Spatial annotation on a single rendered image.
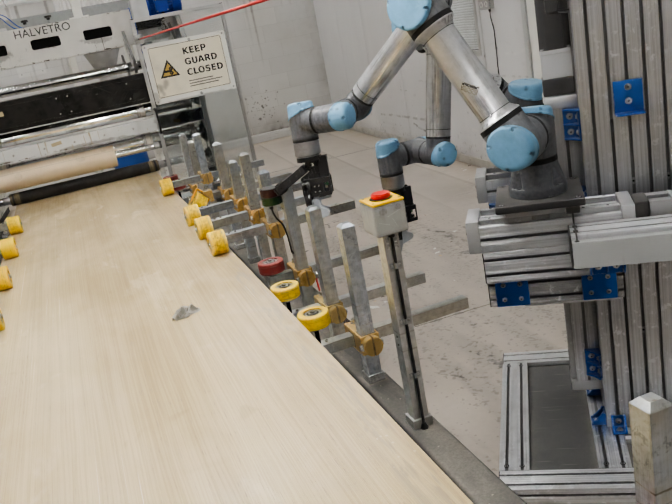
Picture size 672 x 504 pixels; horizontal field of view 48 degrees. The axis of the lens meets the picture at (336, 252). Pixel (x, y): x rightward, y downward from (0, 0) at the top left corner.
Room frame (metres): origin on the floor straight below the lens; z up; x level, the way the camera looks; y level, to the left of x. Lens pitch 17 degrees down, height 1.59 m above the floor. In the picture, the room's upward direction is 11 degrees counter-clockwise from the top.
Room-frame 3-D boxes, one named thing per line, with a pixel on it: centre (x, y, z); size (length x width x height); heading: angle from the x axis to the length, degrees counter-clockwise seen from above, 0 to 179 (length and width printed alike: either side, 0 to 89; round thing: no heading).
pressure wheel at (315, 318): (1.72, 0.09, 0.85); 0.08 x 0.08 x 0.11
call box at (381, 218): (1.47, -0.11, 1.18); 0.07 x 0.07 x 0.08; 17
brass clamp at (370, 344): (1.74, -0.03, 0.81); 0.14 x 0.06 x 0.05; 17
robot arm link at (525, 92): (2.41, -0.70, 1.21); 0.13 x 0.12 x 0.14; 24
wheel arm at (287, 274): (2.27, 0.01, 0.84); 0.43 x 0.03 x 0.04; 107
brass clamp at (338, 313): (1.98, 0.05, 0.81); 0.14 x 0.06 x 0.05; 17
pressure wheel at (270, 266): (2.21, 0.20, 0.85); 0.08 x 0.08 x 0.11
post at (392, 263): (1.47, -0.11, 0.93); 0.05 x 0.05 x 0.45; 17
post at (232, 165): (2.91, 0.33, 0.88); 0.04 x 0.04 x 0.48; 17
